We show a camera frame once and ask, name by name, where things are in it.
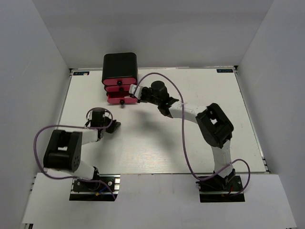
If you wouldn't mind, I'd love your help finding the pink bottom drawer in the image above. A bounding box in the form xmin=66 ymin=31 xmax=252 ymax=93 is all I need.
xmin=107 ymin=91 xmax=137 ymax=105

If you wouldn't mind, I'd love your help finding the pink drawer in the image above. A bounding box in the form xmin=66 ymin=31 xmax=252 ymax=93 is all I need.
xmin=102 ymin=77 xmax=137 ymax=86
xmin=107 ymin=91 xmax=137 ymax=105
xmin=104 ymin=84 xmax=131 ymax=93

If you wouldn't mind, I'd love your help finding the pink top drawer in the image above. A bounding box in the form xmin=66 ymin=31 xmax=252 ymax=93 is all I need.
xmin=102 ymin=77 xmax=137 ymax=86

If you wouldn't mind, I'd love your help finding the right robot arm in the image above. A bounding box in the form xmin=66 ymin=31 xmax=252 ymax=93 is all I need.
xmin=130 ymin=81 xmax=235 ymax=190

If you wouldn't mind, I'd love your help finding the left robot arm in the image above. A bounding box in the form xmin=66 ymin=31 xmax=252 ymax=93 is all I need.
xmin=43 ymin=107 xmax=121 ymax=190

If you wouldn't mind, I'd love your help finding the black drawer cabinet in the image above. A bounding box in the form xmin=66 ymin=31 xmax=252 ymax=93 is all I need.
xmin=102 ymin=52 xmax=138 ymax=88

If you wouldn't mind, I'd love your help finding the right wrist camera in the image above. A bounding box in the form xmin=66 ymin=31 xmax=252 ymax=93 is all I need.
xmin=129 ymin=84 xmax=143 ymax=100

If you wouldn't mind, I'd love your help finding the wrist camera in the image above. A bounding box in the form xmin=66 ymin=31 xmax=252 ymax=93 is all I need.
xmin=129 ymin=84 xmax=143 ymax=100
xmin=86 ymin=109 xmax=93 ymax=121

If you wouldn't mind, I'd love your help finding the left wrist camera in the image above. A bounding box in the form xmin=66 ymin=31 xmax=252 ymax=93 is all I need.
xmin=86 ymin=109 xmax=93 ymax=121

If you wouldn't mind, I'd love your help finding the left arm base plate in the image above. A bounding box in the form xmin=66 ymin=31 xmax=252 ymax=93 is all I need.
xmin=69 ymin=175 xmax=121 ymax=202

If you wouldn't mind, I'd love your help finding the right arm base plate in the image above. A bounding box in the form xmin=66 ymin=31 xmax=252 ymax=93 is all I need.
xmin=196 ymin=176 xmax=245 ymax=203

